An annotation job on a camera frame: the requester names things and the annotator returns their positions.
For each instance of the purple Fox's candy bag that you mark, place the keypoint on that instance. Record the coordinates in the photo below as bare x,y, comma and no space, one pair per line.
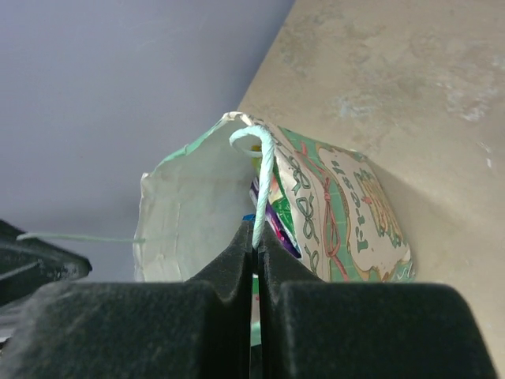
285,237

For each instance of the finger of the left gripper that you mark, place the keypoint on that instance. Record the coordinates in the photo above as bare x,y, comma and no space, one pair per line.
27,265

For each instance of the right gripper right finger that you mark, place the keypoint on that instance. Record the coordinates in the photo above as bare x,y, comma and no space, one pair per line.
314,329

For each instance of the green yellow Fox's candy bag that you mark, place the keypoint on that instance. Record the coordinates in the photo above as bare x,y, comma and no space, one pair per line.
281,206

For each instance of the blue small snack packet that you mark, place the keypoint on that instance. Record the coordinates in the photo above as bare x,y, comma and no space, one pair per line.
249,217

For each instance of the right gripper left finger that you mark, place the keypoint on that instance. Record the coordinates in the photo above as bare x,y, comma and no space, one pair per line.
199,328

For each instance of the green patterned paper bag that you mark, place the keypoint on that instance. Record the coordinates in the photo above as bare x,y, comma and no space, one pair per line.
193,201

